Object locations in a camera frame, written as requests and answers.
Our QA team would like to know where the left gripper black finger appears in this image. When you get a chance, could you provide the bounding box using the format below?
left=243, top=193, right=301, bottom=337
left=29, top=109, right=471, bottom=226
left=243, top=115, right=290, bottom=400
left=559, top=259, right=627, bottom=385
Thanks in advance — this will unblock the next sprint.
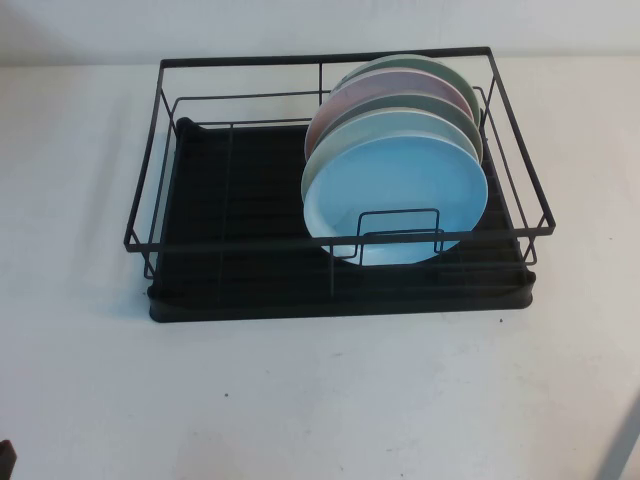
left=0, top=439, right=19, bottom=480

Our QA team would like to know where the light blue plate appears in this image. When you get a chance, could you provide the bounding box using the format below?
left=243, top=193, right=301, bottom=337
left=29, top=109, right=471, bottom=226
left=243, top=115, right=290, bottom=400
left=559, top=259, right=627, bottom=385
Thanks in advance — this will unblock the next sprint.
left=303, top=133, right=490, bottom=266

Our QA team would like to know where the pink plate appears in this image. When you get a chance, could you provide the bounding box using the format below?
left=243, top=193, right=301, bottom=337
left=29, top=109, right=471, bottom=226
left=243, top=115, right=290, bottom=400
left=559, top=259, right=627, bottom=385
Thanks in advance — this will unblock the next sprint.
left=304, top=69, right=475, bottom=156

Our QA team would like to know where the cream white plate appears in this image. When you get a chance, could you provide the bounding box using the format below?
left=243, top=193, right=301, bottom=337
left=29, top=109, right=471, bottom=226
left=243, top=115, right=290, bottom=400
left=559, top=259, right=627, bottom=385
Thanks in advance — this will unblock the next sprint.
left=300, top=108, right=485, bottom=201

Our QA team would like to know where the mint green plate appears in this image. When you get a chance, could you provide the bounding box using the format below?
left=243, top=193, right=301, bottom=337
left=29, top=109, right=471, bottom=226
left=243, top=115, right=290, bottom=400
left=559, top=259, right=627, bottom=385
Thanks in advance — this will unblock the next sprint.
left=341, top=54, right=482, bottom=124

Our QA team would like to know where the black plastic drip tray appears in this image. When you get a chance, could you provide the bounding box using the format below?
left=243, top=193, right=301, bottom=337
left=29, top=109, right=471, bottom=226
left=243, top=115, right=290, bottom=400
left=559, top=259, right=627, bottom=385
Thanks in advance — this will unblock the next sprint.
left=148, top=117, right=536, bottom=329

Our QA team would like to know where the black wire dish rack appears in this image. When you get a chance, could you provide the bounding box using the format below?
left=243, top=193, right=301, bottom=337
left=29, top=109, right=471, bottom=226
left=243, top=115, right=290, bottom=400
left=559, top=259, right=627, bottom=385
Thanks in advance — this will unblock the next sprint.
left=122, top=46, right=557, bottom=281

